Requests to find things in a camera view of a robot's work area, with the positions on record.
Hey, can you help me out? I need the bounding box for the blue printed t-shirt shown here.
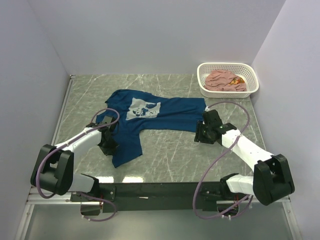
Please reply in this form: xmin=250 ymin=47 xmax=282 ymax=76
xmin=96 ymin=89 xmax=206 ymax=168

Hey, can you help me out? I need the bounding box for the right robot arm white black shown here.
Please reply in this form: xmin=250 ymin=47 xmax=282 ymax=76
xmin=194 ymin=121 xmax=295 ymax=206

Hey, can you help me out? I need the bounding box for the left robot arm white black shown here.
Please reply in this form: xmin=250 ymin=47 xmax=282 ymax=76
xmin=30 ymin=123 xmax=118 ymax=201

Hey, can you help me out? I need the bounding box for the pink t-shirt in basket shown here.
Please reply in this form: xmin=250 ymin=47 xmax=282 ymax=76
xmin=204 ymin=70 xmax=247 ymax=92

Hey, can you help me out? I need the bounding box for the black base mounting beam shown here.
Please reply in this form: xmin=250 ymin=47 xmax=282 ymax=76
xmin=69 ymin=182 xmax=251 ymax=216

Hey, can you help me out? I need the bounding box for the white perforated plastic basket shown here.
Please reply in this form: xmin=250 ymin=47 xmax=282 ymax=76
xmin=197 ymin=62 xmax=259 ymax=98

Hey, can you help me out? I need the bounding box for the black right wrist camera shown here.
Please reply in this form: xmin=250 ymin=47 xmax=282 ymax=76
xmin=202 ymin=109 xmax=223 ymax=127

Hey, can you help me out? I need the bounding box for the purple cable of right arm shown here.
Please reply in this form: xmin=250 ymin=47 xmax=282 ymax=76
xmin=192 ymin=101 xmax=254 ymax=221

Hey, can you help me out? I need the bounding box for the aluminium rail at table edge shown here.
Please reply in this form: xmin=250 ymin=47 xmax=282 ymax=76
xmin=44 ymin=73 xmax=76 ymax=163

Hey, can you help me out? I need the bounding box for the aluminium front frame rail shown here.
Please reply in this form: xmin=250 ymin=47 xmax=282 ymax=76
xmin=14 ymin=192 xmax=301 ymax=240

